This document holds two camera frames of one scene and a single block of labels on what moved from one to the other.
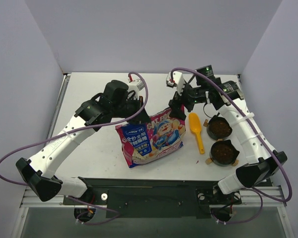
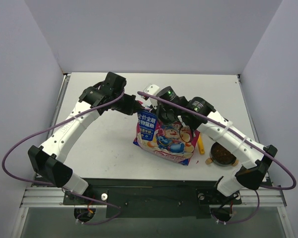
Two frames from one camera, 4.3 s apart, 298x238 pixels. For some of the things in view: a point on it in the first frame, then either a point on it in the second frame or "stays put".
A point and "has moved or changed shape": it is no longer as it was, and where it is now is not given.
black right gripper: [178, 99] to [164, 115]
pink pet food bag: [143, 142] has moved or changed shape
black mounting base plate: [146, 198] stays put
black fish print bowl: [223, 153] stays put
